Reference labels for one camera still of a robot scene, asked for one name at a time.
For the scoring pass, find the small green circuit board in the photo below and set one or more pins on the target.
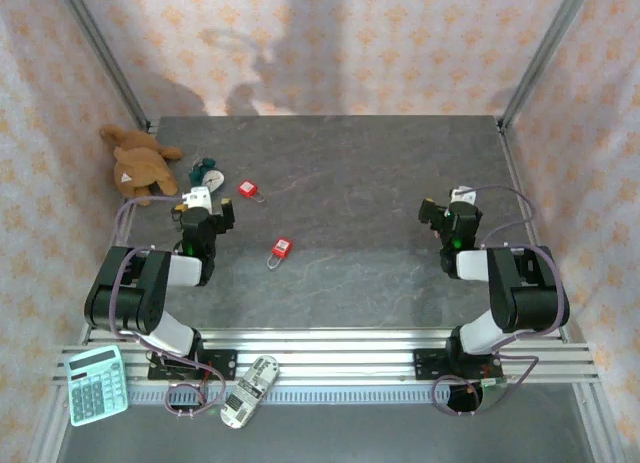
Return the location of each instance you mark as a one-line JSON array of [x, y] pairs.
[[495, 381]]

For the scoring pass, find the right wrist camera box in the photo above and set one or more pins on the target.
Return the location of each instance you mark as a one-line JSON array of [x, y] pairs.
[[462, 195]]

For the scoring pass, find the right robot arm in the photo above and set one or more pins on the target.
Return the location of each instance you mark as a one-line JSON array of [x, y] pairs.
[[525, 303]]

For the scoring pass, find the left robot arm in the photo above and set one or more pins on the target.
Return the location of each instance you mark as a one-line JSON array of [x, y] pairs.
[[150, 288]]

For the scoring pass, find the red safety padlock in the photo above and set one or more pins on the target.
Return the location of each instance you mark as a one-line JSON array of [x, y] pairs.
[[281, 247], [246, 188]]

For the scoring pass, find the mint green calculator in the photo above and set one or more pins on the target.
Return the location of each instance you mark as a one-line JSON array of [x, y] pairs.
[[95, 388]]

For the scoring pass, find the white labelled oblong case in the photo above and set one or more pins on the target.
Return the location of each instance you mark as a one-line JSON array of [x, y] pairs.
[[250, 390]]

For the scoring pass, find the aluminium base rail beam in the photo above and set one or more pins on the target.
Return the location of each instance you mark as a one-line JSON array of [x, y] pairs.
[[325, 355]]

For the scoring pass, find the teal alarm clock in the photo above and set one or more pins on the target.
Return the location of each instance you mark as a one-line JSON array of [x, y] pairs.
[[212, 178]]

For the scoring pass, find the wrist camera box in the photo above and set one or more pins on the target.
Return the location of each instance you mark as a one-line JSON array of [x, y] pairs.
[[197, 198], [462, 195]]

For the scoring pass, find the aluminium frame post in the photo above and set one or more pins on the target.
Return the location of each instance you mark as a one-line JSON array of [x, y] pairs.
[[595, 428], [50, 428], [542, 58], [107, 58]]

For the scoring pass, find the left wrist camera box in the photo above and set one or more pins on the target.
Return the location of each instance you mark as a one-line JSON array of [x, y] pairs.
[[197, 198]]

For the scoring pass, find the brown teddy bear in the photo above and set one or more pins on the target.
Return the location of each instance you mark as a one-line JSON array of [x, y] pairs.
[[140, 168]]

